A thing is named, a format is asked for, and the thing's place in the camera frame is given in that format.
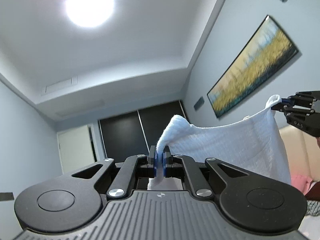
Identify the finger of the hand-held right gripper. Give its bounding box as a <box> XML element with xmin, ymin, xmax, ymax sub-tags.
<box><xmin>280</xmin><ymin>91</ymin><xmax>320</xmax><ymax>105</ymax></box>
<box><xmin>271</xmin><ymin>104</ymin><xmax>315</xmax><ymax>117</ymax></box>

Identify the round ceiling light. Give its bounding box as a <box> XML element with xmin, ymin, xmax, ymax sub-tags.
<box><xmin>65</xmin><ymin>0</ymin><xmax>115</xmax><ymax>28</ymax></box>

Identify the white door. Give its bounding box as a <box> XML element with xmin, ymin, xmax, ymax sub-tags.
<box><xmin>57</xmin><ymin>125</ymin><xmax>97</xmax><ymax>173</ymax></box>

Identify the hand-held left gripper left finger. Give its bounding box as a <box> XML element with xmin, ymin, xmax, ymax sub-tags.
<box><xmin>71</xmin><ymin>145</ymin><xmax>159</xmax><ymax>201</ymax></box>

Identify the ceiling access hatch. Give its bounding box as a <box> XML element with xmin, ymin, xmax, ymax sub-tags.
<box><xmin>41</xmin><ymin>77</ymin><xmax>78</xmax><ymax>97</ymax></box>

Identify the pink pillow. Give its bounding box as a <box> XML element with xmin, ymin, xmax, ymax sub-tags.
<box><xmin>291</xmin><ymin>174</ymin><xmax>313</xmax><ymax>196</ymax></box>

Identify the framed yellow landscape painting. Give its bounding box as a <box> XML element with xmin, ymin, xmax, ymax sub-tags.
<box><xmin>207</xmin><ymin>14</ymin><xmax>299</xmax><ymax>118</ymax></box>

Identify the black sliding wardrobe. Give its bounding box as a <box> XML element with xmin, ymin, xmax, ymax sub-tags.
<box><xmin>97</xmin><ymin>100</ymin><xmax>188</xmax><ymax>162</ymax></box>

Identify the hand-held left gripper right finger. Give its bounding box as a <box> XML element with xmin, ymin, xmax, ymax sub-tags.
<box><xmin>162</xmin><ymin>146</ymin><xmax>250</xmax><ymax>198</ymax></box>

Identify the beige padded headboard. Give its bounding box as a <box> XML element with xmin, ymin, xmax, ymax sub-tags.
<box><xmin>279</xmin><ymin>126</ymin><xmax>320</xmax><ymax>182</ymax></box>

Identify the white textured shirt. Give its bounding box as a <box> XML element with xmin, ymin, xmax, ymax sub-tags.
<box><xmin>147</xmin><ymin>94</ymin><xmax>292</xmax><ymax>190</ymax></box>

